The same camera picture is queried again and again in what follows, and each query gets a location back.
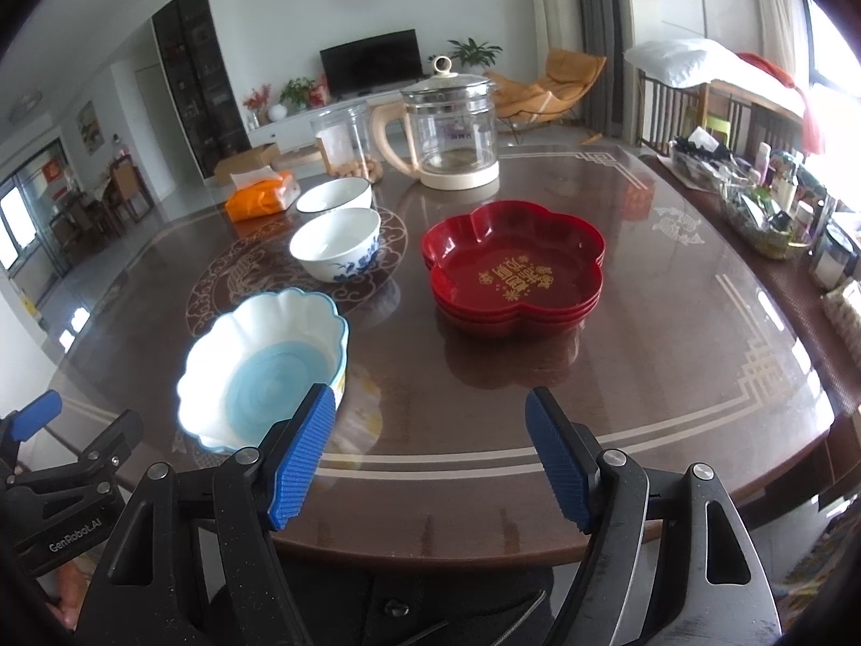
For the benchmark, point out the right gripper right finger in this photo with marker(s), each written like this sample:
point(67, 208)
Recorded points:
point(564, 449)

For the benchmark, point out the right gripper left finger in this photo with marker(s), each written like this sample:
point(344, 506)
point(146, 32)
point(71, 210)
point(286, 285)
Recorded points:
point(292, 451)

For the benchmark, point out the scalloped blue-centred white bowl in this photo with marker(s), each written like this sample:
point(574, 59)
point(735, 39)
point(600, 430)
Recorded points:
point(256, 365)

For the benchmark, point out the white bowl blue floral pattern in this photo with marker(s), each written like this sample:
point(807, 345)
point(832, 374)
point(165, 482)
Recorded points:
point(338, 245)

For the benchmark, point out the white bowl black rim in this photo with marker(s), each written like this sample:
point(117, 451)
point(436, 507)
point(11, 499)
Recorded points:
point(336, 194)

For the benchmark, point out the left hand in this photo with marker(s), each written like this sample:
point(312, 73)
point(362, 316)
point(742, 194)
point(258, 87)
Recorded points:
point(72, 586)

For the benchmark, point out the red plate stack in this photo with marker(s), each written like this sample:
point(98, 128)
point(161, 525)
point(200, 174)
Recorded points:
point(513, 267)

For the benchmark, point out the orange tissue pack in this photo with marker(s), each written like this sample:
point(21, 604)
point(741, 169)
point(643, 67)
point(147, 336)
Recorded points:
point(261, 193)

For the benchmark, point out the cardboard box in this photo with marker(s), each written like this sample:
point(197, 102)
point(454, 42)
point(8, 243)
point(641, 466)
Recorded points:
point(250, 160)

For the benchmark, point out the wooden dining chair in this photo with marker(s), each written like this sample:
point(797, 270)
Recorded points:
point(126, 191)

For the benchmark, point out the clear plastic snack jar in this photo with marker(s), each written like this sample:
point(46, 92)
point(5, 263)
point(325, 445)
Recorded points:
point(346, 145)

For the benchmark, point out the white tv cabinet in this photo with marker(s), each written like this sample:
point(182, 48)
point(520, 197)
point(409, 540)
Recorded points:
point(295, 131)

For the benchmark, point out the red flower vase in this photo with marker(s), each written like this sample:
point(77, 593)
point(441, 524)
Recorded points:
point(258, 103)

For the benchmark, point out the tan lounge chair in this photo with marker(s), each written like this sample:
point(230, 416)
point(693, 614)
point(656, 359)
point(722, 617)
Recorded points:
point(569, 76)

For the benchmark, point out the black television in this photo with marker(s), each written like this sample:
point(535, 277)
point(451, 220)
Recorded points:
point(371, 63)

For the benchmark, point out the white pillow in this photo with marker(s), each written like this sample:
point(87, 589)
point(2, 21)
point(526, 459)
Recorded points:
point(684, 63)

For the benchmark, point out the dark display cabinet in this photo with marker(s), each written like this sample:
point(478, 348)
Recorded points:
point(196, 75)

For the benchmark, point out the green potted plant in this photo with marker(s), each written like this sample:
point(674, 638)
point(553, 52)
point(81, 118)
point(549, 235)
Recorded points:
point(471, 54)

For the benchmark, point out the glass kettle cream handle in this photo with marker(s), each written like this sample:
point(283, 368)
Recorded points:
point(442, 132)

